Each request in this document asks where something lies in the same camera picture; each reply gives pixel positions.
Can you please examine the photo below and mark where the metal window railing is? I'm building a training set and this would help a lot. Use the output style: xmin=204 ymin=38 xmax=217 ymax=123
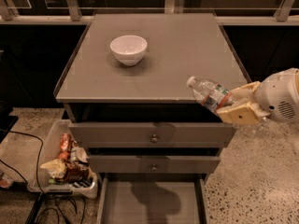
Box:
xmin=0 ymin=0 xmax=299 ymax=26

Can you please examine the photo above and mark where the brass drawer knob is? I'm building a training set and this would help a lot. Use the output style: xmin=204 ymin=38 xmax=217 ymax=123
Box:
xmin=150 ymin=134 xmax=159 ymax=143
xmin=151 ymin=163 xmax=158 ymax=171

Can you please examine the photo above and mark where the red white floor object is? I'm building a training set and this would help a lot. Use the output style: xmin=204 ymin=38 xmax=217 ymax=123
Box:
xmin=0 ymin=171 xmax=14 ymax=189

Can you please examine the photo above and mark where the yellow snack bag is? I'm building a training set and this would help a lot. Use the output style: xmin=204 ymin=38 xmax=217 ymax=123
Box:
xmin=40 ymin=159 xmax=66 ymax=178

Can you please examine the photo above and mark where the top grey drawer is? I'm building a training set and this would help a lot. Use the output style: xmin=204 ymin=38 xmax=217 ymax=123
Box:
xmin=69 ymin=122 xmax=235 ymax=148

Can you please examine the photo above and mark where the black cable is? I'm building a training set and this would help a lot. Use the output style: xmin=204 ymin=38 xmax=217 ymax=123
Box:
xmin=0 ymin=129 xmax=87 ymax=224

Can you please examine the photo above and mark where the white ceramic bowl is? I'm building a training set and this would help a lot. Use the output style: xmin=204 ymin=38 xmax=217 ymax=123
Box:
xmin=110 ymin=35 xmax=148 ymax=66

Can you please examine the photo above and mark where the bottom grey open drawer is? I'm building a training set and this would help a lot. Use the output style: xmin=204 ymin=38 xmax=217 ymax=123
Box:
xmin=96 ymin=174 xmax=210 ymax=224

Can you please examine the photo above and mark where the clear plastic storage bin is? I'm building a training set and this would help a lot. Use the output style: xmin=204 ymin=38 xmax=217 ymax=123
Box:
xmin=27 ymin=119 xmax=98 ymax=199

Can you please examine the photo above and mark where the middle grey drawer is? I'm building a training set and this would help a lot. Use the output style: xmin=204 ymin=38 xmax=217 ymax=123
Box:
xmin=89 ymin=155 xmax=221 ymax=174

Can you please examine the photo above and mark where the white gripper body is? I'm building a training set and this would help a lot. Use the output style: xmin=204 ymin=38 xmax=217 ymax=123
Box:
xmin=254 ymin=68 xmax=299 ymax=122

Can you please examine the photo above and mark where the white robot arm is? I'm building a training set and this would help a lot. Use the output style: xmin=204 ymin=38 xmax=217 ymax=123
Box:
xmin=217 ymin=68 xmax=299 ymax=125

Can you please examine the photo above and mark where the grey drawer cabinet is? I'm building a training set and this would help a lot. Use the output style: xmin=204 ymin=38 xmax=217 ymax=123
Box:
xmin=52 ymin=12 xmax=259 ymax=224

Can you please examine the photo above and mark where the brass middle drawer knob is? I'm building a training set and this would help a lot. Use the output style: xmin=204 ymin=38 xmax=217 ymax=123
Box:
xmin=151 ymin=163 xmax=158 ymax=171

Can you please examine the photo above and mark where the clear plastic water bottle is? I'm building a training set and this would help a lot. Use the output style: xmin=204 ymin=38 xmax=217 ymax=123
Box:
xmin=186 ymin=77 xmax=249 ymax=115

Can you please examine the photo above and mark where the brown snack packet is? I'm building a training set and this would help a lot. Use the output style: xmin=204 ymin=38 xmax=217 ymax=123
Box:
xmin=64 ymin=163 xmax=90 ymax=183

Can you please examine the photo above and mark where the red snack can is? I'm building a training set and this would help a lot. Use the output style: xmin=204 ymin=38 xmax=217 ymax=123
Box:
xmin=60 ymin=133 xmax=72 ymax=152

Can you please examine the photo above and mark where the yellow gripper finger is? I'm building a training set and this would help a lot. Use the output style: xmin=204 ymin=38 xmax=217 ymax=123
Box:
xmin=231 ymin=81 xmax=261 ymax=99
xmin=216 ymin=102 xmax=270 ymax=125

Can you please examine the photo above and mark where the brass top drawer knob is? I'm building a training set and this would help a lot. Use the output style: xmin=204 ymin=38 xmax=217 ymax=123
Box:
xmin=150 ymin=134 xmax=159 ymax=143

